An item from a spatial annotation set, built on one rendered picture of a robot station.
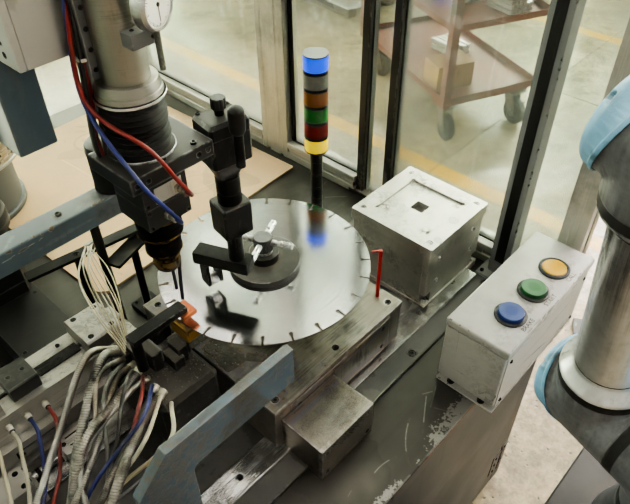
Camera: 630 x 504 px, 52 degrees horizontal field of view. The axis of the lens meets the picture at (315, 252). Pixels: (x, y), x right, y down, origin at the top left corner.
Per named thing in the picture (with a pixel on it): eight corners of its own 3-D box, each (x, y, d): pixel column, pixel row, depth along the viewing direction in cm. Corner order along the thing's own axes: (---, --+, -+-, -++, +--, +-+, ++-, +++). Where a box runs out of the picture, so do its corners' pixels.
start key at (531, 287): (526, 283, 105) (529, 274, 104) (549, 294, 103) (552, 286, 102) (514, 296, 103) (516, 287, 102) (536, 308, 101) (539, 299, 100)
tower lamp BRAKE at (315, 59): (315, 60, 112) (314, 44, 110) (334, 68, 110) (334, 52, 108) (297, 69, 110) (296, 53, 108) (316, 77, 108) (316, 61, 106)
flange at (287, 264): (297, 236, 105) (296, 224, 103) (303, 284, 97) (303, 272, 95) (228, 242, 104) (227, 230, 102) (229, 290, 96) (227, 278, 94)
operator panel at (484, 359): (519, 289, 124) (536, 230, 114) (572, 318, 118) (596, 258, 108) (435, 377, 108) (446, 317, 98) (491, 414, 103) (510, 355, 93)
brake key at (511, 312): (504, 306, 101) (506, 297, 100) (527, 318, 99) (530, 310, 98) (491, 320, 99) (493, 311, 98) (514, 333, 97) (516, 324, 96)
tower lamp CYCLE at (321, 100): (315, 94, 117) (315, 78, 115) (333, 102, 114) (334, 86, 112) (298, 103, 114) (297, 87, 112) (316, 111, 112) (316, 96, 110)
